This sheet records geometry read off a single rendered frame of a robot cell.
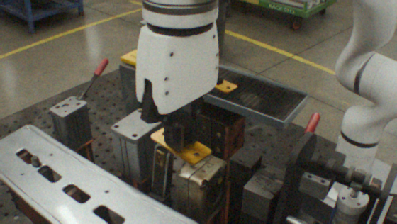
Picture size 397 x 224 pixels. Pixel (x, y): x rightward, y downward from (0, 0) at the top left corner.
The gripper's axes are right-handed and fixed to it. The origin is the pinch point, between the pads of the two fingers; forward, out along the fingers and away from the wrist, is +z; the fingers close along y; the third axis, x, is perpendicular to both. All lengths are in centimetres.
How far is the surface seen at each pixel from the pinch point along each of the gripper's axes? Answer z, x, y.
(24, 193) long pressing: 29.2, -35.5, 14.4
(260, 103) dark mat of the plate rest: 12.4, -6.6, -29.2
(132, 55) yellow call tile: 14, -44, -26
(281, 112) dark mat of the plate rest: 12.2, -1.5, -29.2
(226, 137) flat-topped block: 23.6, -12.9, -26.9
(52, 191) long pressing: 28.9, -31.2, 9.2
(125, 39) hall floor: 142, -289, -201
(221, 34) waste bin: 114, -183, -231
